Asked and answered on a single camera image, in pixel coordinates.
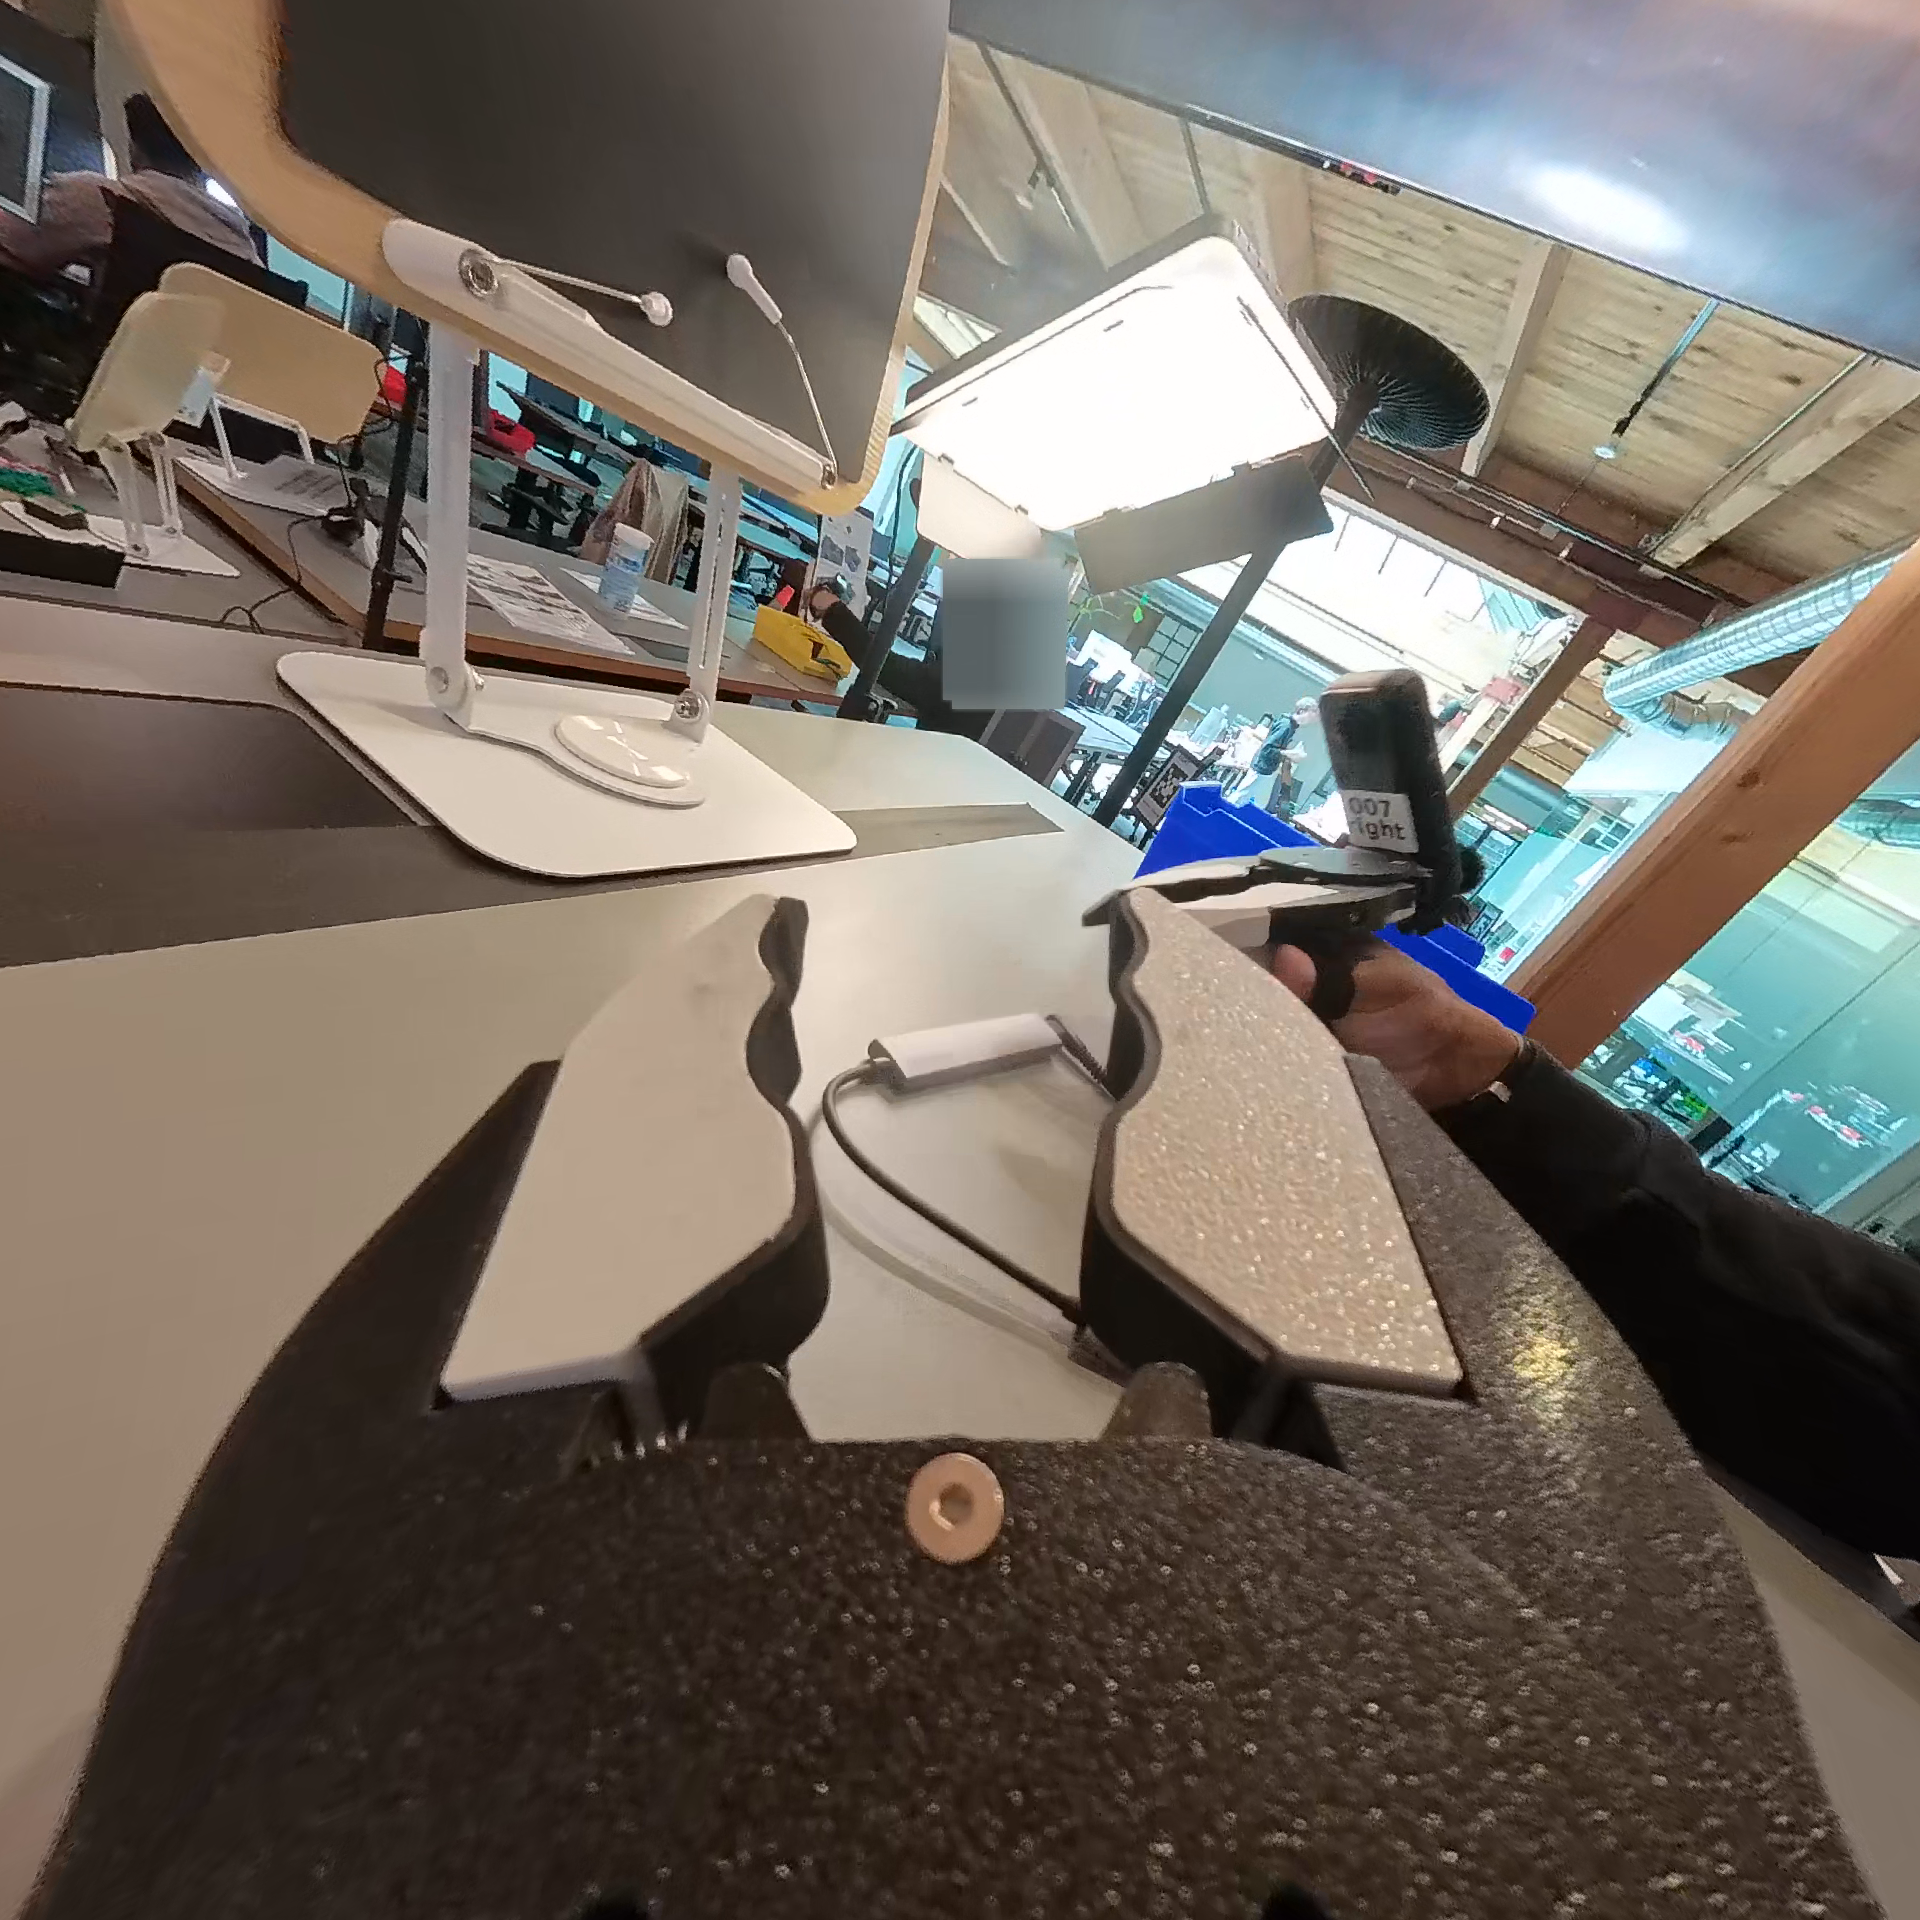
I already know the white light panel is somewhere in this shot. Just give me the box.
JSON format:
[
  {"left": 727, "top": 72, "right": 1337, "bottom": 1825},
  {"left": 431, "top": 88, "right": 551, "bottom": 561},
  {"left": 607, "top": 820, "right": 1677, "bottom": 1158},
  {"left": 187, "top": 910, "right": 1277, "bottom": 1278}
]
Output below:
[{"left": 890, "top": 215, "right": 1347, "bottom": 597}]

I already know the black hub cable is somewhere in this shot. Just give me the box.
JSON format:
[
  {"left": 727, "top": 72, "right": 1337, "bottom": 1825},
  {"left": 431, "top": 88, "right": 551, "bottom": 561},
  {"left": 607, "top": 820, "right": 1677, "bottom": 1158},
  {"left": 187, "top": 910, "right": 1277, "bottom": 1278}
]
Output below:
[{"left": 818, "top": 1056, "right": 1089, "bottom": 1339}]

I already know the teal ventilation duct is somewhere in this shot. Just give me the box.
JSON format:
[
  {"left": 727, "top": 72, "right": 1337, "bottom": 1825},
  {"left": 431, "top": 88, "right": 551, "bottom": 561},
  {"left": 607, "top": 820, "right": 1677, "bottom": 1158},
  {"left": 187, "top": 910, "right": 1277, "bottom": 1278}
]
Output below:
[{"left": 1601, "top": 544, "right": 1920, "bottom": 725}]

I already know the printed paper sheet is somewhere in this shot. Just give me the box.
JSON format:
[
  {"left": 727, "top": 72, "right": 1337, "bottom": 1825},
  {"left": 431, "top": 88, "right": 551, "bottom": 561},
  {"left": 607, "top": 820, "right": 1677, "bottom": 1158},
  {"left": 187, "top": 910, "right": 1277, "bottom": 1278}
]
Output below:
[{"left": 463, "top": 547, "right": 686, "bottom": 656}]

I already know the yellow plastic bin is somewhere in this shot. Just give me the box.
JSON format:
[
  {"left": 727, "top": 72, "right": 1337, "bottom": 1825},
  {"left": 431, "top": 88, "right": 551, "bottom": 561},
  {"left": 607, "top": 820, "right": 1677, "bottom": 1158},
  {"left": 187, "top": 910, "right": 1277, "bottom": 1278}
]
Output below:
[{"left": 748, "top": 597, "right": 859, "bottom": 680}]

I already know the wood-edged grey table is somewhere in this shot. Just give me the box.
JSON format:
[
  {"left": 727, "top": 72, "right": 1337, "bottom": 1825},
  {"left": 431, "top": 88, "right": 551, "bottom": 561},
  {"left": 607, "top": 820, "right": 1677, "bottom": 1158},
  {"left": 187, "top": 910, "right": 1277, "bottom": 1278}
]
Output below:
[{"left": 172, "top": 441, "right": 849, "bottom": 711}]

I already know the large blue plastic bin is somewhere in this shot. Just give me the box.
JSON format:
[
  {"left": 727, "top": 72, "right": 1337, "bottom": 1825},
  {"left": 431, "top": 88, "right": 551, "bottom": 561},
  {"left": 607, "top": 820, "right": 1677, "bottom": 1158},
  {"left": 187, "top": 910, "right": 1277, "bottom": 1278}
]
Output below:
[{"left": 1131, "top": 777, "right": 1540, "bottom": 1039}]

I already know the person's right forearm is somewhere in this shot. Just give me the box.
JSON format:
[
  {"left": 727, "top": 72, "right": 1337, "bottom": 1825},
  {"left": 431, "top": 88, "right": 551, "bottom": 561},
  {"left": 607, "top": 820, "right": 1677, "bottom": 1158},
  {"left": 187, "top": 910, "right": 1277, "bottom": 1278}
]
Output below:
[{"left": 1423, "top": 1036, "right": 1920, "bottom": 1561}]

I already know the person's right hand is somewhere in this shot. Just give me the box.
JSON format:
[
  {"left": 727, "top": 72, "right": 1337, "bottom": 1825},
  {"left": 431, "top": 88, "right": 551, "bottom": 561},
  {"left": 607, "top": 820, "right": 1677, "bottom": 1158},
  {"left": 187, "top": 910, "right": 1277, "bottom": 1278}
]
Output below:
[{"left": 1268, "top": 944, "right": 1539, "bottom": 1115}]

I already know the black umbrella reflector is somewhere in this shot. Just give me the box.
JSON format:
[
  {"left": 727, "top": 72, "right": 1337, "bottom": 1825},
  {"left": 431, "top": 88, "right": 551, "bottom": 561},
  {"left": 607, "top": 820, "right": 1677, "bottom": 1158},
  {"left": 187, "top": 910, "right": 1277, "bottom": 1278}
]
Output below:
[{"left": 1287, "top": 293, "right": 1495, "bottom": 505}]

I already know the black light stand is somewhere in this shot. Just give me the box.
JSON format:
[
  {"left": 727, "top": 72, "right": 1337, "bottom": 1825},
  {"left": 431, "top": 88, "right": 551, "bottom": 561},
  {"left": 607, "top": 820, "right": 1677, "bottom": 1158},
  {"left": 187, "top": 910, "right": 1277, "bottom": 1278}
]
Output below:
[{"left": 1093, "top": 540, "right": 1297, "bottom": 829}]

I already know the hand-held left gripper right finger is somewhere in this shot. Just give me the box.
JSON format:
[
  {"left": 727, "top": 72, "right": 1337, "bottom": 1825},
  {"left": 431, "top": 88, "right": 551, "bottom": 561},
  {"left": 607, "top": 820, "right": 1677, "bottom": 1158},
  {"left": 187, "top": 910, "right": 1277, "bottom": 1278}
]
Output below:
[{"left": 1079, "top": 892, "right": 1468, "bottom": 1431}]

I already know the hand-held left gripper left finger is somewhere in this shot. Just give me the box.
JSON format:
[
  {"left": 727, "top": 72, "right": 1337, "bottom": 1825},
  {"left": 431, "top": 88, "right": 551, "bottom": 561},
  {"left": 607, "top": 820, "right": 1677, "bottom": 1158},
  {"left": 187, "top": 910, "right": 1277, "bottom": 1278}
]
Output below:
[{"left": 438, "top": 895, "right": 833, "bottom": 1431}]

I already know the small beige board stand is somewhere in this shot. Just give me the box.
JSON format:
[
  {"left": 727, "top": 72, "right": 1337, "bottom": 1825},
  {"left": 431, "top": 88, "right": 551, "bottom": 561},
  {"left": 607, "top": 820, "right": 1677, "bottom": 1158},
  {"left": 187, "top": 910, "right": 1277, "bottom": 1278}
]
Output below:
[
  {"left": 66, "top": 288, "right": 231, "bottom": 566},
  {"left": 157, "top": 262, "right": 386, "bottom": 471}
]

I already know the black tripod pole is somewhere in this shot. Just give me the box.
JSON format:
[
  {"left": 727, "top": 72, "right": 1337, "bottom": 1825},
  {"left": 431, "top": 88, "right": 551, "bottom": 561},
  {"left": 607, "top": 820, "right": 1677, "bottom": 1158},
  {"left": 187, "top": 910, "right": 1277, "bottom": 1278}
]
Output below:
[{"left": 358, "top": 323, "right": 431, "bottom": 656}]

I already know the wooden support beam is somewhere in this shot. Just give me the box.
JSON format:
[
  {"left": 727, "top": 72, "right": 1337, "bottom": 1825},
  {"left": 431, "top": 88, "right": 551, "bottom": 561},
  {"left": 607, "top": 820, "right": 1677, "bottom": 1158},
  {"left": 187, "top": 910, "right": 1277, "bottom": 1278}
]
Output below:
[{"left": 1505, "top": 544, "right": 1920, "bottom": 1069}]

